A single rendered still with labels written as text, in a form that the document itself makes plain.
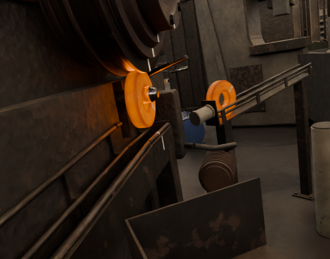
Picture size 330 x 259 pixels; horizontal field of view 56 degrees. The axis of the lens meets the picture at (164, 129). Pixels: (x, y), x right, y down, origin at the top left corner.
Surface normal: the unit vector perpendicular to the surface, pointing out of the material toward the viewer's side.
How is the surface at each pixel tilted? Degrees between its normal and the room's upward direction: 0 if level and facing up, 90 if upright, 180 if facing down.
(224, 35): 90
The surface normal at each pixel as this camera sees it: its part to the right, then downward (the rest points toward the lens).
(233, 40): -0.48, 0.27
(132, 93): -0.28, -0.07
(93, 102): 0.95, -0.09
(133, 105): -0.23, 0.31
